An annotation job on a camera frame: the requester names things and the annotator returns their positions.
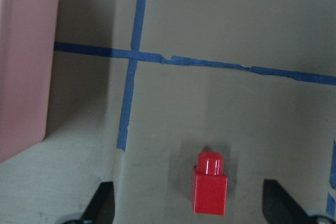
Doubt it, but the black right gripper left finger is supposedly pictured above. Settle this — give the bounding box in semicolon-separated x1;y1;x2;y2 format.
81;181;115;224

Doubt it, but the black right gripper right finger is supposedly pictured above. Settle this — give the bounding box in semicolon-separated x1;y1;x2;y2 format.
262;179;312;224

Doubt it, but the red toy block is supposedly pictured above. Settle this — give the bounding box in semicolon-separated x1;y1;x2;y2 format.
191;151;228;216

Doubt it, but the pink plastic box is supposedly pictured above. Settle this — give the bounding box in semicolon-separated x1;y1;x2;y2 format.
1;0;59;161

